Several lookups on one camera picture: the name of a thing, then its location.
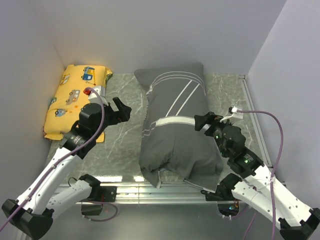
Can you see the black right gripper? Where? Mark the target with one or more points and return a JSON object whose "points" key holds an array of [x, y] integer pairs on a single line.
{"points": [[200, 120]]}

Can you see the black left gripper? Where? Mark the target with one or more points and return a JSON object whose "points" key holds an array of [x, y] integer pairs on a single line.
{"points": [[124, 112]]}

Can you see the grey striped pillowcase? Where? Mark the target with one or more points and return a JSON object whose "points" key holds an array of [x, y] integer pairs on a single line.
{"points": [[169, 141]]}

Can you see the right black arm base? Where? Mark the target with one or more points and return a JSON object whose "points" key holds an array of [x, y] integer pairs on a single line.
{"points": [[227, 205]]}

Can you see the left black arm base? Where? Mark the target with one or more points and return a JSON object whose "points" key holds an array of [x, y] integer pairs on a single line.
{"points": [[106, 194]]}

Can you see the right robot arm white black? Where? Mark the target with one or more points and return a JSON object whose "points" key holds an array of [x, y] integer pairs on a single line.
{"points": [[253, 183]]}

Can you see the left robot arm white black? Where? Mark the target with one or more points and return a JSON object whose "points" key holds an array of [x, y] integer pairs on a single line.
{"points": [[35, 210]]}

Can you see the yellow cartoon car pillow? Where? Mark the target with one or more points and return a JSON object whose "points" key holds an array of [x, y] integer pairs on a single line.
{"points": [[70, 98]]}

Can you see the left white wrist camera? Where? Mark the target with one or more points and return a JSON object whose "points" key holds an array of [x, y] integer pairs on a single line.
{"points": [[96, 94]]}

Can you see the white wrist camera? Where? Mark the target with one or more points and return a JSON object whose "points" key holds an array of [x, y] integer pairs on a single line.
{"points": [[235, 115], [96, 94]]}

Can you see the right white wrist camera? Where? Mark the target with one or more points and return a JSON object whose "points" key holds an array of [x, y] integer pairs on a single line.
{"points": [[235, 115]]}

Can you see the aluminium right side rail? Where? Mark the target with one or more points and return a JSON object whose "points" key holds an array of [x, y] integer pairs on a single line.
{"points": [[256, 126]]}

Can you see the aluminium rail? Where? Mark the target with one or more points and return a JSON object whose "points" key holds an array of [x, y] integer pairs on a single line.
{"points": [[256, 126], [139, 193]]}

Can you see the aluminium front rail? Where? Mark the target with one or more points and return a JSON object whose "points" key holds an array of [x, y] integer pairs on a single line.
{"points": [[139, 193]]}

